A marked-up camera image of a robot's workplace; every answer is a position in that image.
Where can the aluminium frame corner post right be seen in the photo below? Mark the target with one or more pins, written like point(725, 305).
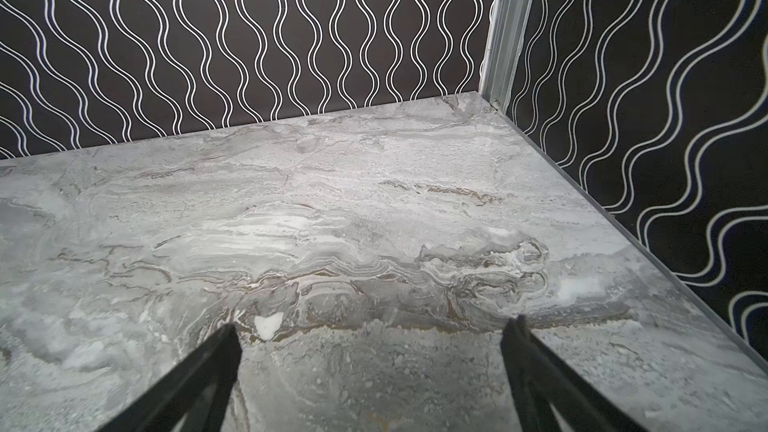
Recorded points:
point(507, 25)

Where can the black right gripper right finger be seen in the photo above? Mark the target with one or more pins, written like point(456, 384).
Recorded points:
point(545, 389)

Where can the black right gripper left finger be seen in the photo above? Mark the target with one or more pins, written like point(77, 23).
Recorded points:
point(193, 396)

